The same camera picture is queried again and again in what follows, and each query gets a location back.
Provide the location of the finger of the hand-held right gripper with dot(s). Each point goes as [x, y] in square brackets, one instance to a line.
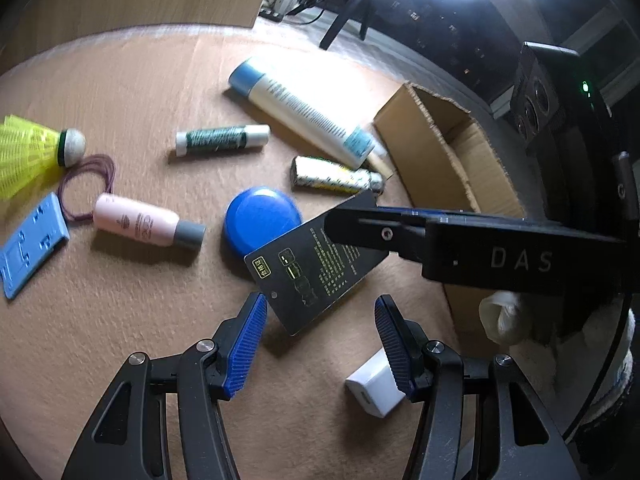
[450, 212]
[370, 230]

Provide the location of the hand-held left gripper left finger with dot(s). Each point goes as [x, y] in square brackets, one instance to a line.
[247, 345]

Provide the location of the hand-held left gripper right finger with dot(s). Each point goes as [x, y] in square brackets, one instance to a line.
[395, 350]

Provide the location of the white charger adapter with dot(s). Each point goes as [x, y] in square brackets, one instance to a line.
[372, 385]

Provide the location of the cardboard box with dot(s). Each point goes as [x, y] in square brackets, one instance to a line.
[450, 160]

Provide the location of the patterned lighter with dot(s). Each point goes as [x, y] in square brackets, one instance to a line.
[325, 175]

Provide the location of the black printed card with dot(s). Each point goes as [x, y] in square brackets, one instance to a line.
[300, 270]

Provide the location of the white lotion bottle blue cap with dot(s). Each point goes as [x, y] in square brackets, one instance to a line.
[300, 110]

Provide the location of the pink bottle grey cap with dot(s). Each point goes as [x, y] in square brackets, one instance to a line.
[135, 220]

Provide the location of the green and white tube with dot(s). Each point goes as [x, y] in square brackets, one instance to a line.
[215, 139]

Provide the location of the blue plastic phone stand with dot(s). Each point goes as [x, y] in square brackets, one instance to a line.
[30, 250]

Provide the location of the yellow shuttlecock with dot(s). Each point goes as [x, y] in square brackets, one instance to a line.
[30, 155]

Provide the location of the small cream tube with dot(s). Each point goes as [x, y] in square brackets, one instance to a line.
[382, 165]

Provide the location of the white fleece clothing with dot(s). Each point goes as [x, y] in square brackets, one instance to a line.
[560, 370]

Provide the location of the black tripod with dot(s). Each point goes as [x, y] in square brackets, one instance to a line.
[345, 15]

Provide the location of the black power strip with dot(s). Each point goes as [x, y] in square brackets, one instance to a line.
[271, 13]

